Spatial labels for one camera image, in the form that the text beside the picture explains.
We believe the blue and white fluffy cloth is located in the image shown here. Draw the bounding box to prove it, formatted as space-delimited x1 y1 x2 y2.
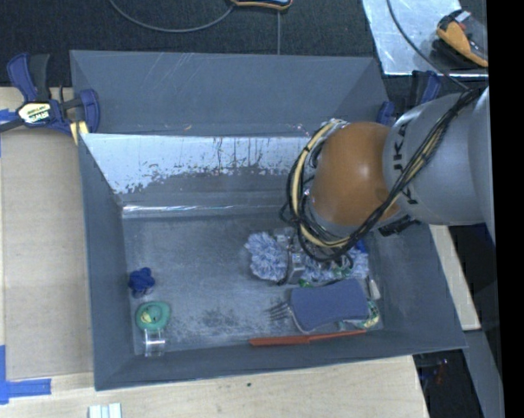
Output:
243 226 371 288

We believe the blue sponge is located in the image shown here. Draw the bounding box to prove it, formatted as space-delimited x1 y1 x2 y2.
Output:
288 278 372 335

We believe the red-brown flat block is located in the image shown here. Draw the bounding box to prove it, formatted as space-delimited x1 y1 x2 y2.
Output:
248 328 368 348

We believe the grey metal bin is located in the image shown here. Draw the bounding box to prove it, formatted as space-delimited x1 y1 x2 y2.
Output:
68 33 470 393

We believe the green patterned packet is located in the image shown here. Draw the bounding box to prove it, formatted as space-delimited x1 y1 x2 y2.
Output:
363 299 382 329

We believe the dark blue flower-shaped toy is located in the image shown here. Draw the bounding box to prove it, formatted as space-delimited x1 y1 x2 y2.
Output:
126 266 158 298

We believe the clear plastic cup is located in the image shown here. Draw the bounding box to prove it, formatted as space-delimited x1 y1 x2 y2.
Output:
142 327 168 358

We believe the pale wood board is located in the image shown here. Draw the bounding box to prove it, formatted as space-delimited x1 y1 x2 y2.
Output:
0 127 95 382

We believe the green ring toy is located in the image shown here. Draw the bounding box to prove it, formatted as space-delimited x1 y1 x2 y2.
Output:
133 299 173 333

